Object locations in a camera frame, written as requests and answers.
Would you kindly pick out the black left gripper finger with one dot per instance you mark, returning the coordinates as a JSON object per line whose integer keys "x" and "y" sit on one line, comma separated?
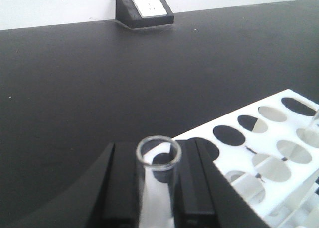
{"x": 204, "y": 198}

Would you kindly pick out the clear glass test tube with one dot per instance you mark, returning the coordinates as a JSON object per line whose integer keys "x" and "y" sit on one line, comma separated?
{"x": 157, "y": 161}
{"x": 313, "y": 127}

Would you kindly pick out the white test tube rack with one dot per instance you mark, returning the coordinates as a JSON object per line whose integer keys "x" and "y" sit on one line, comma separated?
{"x": 268, "y": 158}

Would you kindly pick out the black and white power socket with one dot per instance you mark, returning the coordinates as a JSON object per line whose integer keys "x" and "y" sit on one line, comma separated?
{"x": 137, "y": 14}

